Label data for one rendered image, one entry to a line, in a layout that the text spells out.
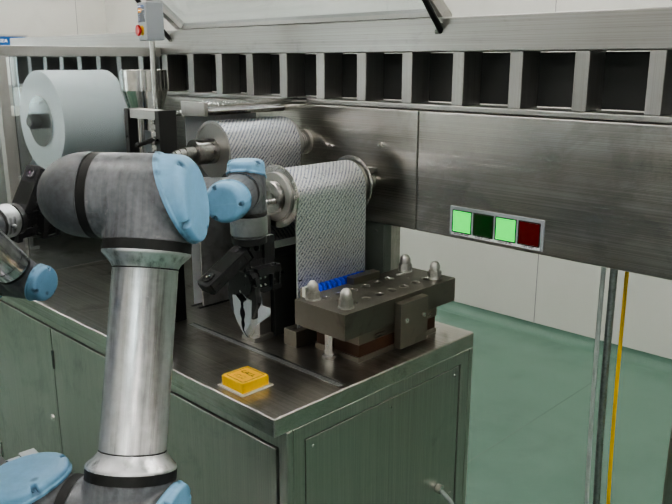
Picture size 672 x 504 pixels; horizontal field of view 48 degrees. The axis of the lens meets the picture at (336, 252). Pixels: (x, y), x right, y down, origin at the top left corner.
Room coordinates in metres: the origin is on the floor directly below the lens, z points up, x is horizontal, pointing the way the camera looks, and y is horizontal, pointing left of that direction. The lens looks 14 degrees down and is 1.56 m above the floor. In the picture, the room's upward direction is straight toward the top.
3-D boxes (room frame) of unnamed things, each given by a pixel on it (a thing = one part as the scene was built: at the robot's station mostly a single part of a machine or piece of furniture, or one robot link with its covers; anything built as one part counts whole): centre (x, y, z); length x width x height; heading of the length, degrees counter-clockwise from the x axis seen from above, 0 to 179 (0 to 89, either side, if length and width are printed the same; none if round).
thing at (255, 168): (1.45, 0.18, 1.31); 0.09 x 0.08 x 0.11; 171
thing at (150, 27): (2.13, 0.51, 1.66); 0.07 x 0.07 x 0.10; 33
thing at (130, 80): (2.30, 0.58, 1.50); 0.14 x 0.14 x 0.06
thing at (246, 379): (1.44, 0.19, 0.91); 0.07 x 0.07 x 0.02; 45
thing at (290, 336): (1.77, 0.01, 0.92); 0.28 x 0.04 x 0.04; 135
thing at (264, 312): (1.45, 0.16, 1.05); 0.06 x 0.03 x 0.09; 136
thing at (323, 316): (1.71, -0.10, 1.00); 0.40 x 0.16 x 0.06; 135
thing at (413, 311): (1.66, -0.18, 0.96); 0.10 x 0.03 x 0.11; 135
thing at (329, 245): (1.77, 0.01, 1.11); 0.23 x 0.01 x 0.18; 135
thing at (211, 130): (1.99, 0.23, 1.33); 0.25 x 0.14 x 0.14; 135
